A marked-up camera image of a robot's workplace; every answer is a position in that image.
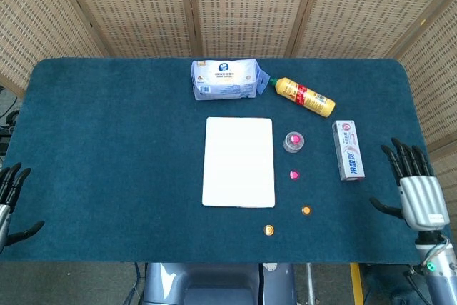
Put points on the white magnetic board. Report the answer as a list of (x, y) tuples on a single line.
[(238, 162)]

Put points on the woven folding screen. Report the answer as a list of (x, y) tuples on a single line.
[(250, 5)]

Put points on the yellow round magnet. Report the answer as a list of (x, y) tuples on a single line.
[(268, 230), (307, 210)]

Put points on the white toothpaste box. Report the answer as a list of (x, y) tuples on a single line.
[(348, 151)]

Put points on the blue tissue pack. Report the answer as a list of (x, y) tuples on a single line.
[(225, 81)]

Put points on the grey blue robot torso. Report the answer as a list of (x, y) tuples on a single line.
[(214, 283)]

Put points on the yellow bottle green cap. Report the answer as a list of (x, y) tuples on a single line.
[(307, 96)]

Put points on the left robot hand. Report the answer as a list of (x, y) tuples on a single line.
[(10, 183)]

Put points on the red round magnet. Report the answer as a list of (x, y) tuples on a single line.
[(294, 175), (295, 138)]

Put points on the yellow floor tape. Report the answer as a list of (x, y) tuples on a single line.
[(357, 283)]

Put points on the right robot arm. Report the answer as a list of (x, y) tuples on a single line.
[(441, 269)]

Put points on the teal table mat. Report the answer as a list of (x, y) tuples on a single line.
[(107, 148)]

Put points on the clear plastic jar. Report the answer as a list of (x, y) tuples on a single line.
[(287, 146)]

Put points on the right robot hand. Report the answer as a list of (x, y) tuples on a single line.
[(423, 198)]

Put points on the grey metal table leg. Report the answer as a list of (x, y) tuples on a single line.
[(310, 283)]

